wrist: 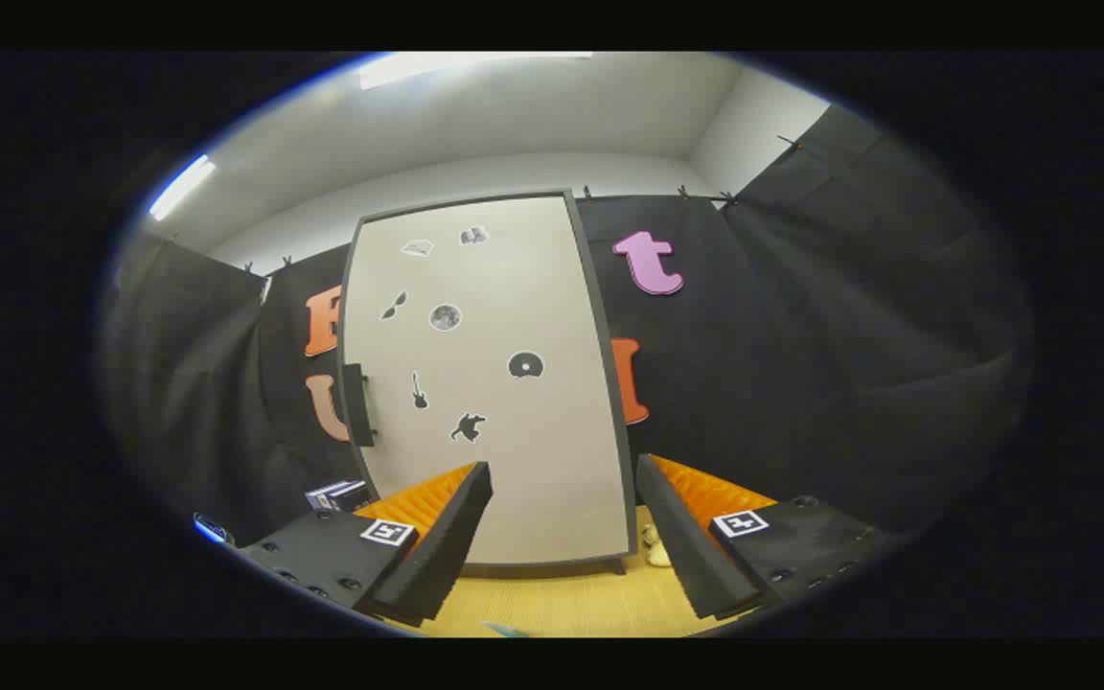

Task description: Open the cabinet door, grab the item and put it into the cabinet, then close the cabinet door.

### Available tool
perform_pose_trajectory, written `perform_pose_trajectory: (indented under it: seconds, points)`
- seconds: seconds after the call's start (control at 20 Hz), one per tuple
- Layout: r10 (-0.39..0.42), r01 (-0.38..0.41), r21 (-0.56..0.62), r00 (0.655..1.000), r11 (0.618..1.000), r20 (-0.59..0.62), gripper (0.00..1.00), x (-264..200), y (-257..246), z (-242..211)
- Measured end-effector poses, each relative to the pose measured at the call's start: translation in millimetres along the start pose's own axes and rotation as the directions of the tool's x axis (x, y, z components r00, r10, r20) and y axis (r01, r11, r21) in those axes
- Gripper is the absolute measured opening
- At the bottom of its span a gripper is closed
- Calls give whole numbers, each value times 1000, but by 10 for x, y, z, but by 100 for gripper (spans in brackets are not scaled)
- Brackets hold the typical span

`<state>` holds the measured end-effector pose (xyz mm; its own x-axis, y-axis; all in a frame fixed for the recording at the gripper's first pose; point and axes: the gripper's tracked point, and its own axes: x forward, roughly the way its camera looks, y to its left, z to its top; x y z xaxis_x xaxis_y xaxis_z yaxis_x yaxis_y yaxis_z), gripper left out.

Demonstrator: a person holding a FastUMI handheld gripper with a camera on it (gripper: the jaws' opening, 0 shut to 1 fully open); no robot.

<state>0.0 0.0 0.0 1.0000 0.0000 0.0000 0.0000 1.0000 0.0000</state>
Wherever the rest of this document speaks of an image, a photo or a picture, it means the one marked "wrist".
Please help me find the white cabinet door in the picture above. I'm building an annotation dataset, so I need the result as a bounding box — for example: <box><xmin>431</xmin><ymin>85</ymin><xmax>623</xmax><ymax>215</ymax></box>
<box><xmin>341</xmin><ymin>194</ymin><xmax>632</xmax><ymax>566</ymax></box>

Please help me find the black backdrop cloth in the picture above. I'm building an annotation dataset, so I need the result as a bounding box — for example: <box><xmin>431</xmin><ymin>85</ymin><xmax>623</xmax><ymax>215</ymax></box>
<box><xmin>102</xmin><ymin>103</ymin><xmax>1032</xmax><ymax>547</ymax></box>

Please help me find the black door handle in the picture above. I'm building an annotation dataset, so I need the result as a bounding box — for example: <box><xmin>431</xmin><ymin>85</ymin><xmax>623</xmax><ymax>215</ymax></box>
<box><xmin>342</xmin><ymin>363</ymin><xmax>380</xmax><ymax>448</ymax></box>

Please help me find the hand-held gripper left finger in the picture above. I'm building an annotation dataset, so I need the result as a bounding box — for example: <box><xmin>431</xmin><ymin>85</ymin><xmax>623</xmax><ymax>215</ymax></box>
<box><xmin>238</xmin><ymin>461</ymin><xmax>495</xmax><ymax>628</ymax></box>

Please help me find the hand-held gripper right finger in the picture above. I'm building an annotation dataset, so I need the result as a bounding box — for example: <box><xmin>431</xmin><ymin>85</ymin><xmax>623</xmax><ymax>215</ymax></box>
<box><xmin>634</xmin><ymin>453</ymin><xmax>893</xmax><ymax>621</ymax></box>

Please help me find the dark grey cabinet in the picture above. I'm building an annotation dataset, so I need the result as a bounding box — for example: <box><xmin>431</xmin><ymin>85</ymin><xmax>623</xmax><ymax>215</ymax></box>
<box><xmin>334</xmin><ymin>187</ymin><xmax>639</xmax><ymax>578</ymax></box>

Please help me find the long ceiling strip light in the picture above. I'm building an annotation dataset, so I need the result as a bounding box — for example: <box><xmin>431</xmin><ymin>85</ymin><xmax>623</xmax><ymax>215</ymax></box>
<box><xmin>148</xmin><ymin>153</ymin><xmax>218</xmax><ymax>221</ymax></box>

